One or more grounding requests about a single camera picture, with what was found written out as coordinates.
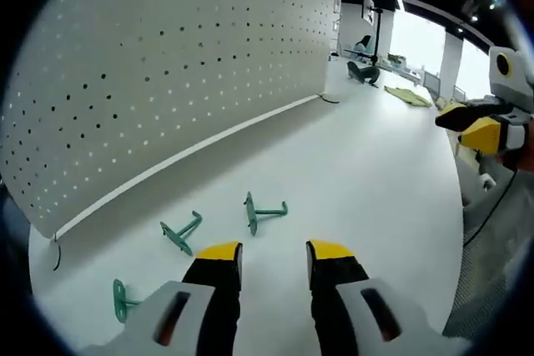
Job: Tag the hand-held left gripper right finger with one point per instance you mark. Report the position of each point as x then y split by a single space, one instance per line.
375 318

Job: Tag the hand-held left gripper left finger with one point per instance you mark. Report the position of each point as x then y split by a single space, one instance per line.
167 318

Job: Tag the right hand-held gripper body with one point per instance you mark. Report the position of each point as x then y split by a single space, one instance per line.
513 81

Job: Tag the green hook assembly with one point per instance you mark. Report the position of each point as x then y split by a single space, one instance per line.
174 236
119 299
250 214

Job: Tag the white pegboard mounting plate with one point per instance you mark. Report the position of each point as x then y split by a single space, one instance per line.
167 81

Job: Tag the person's right hand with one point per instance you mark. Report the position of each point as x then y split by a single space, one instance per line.
526 160

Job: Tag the yellow green cloth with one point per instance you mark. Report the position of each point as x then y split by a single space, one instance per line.
406 97

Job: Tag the dark grey object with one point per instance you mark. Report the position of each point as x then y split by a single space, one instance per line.
363 74

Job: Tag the black pole stand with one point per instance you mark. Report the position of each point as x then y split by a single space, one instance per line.
378 35

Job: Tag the grey mesh chair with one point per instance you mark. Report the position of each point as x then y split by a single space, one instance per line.
492 272

